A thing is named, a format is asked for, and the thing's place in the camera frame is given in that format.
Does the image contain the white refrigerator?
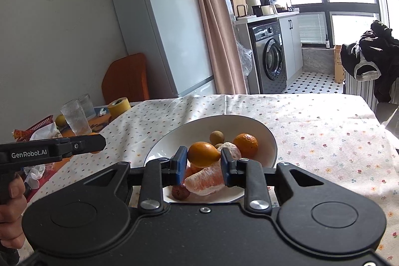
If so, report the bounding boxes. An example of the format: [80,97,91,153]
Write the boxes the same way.
[113,0,216,98]

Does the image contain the orange chair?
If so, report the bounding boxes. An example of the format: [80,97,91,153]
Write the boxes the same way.
[101,53,150,104]

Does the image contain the cardboard box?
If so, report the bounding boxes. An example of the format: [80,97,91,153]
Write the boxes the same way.
[333,45,345,84]

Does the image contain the pomelo segment pink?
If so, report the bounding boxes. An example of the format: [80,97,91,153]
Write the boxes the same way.
[185,165,202,178]

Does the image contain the pink curtain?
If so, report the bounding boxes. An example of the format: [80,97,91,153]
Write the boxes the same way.
[198,0,247,94]

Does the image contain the floral white tablecloth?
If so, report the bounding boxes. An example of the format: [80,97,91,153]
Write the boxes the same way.
[34,94,398,265]

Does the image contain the white kitchen cabinet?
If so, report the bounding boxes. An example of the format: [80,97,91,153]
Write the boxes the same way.
[279,13,303,86]

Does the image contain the grey washing machine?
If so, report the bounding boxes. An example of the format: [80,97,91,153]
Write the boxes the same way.
[249,20,287,94]

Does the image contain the white bowl with blue rim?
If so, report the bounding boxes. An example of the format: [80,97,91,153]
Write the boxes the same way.
[145,115,277,203]

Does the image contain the clear drinking glass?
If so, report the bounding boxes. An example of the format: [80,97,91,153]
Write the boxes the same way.
[61,99,91,136]

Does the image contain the peeled pomelo segment long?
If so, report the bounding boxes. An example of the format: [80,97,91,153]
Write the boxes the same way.
[184,161,225,196]

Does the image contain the striped chair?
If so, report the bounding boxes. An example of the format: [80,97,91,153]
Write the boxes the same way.
[344,72,378,111]

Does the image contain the crumpled plastic bag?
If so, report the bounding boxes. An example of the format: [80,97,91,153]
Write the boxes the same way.
[23,122,62,190]

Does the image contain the yellow tape roll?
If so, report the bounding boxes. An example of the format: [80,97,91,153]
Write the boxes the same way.
[107,97,131,119]

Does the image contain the wooden cutting board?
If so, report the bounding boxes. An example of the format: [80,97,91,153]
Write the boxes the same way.
[231,0,248,18]

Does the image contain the person left hand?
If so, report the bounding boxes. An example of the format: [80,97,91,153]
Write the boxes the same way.
[0,175,27,249]

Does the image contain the brown longan fruit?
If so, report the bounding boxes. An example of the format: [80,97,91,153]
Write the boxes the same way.
[209,130,224,145]

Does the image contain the grey leather chair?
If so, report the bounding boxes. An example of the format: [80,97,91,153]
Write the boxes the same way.
[375,103,399,134]

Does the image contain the red plastic basket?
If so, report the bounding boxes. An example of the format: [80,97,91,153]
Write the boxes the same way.
[13,115,53,142]

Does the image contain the black clothes pile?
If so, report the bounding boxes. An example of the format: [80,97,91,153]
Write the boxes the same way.
[340,20,398,103]

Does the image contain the large orange mandarin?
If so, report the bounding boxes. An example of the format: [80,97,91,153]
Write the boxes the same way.
[233,133,258,159]

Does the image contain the green apple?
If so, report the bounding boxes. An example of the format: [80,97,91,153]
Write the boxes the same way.
[55,114,67,128]

